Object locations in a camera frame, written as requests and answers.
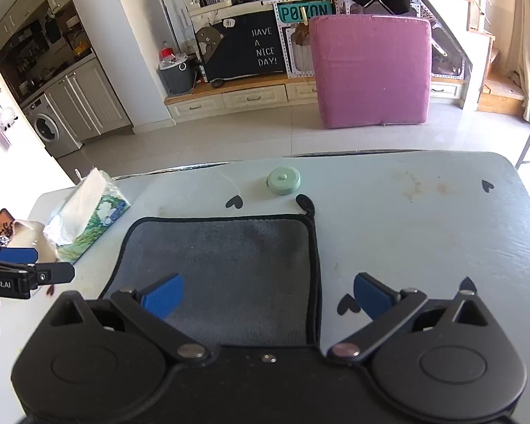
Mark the orange patterned packet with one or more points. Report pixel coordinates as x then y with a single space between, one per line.
2 226

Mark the wooden stairs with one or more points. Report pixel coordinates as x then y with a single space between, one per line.
501 90

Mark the green printed tissue pack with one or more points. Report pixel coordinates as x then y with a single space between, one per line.
88 216

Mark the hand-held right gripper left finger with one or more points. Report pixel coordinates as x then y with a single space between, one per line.
164 297

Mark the silver washing machine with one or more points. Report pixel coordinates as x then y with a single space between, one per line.
51 129

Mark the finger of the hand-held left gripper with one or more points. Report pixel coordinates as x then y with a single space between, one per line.
55 272
16 255

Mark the green round lid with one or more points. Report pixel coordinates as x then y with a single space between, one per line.
285 181

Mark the cream kitchen cabinet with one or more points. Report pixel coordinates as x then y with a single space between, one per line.
88 97

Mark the grey towel with black edging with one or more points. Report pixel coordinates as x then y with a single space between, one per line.
229 269

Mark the teal sign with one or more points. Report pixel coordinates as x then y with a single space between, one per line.
304 11

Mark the white sheep plush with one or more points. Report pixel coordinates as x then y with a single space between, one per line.
8 119

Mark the black printed cloth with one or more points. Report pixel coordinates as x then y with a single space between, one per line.
247 51

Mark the cream drawer cabinet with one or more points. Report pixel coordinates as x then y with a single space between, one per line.
243 97

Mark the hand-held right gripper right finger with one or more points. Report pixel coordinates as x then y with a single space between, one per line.
372 297

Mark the grey trash bin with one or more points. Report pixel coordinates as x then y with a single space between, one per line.
177 77

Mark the pink cushion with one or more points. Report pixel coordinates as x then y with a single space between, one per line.
371 70

